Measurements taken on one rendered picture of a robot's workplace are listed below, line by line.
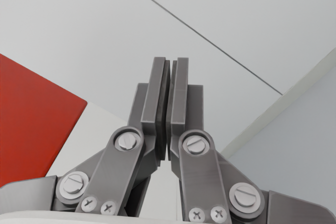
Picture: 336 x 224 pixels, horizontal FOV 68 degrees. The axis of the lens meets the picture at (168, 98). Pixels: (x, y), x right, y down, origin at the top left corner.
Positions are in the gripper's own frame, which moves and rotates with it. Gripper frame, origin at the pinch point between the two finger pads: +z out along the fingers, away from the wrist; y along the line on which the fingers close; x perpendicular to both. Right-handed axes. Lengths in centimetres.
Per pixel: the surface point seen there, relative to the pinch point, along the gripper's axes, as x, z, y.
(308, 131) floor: -121, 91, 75
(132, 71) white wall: -102, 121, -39
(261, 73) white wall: -105, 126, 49
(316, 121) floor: -116, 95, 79
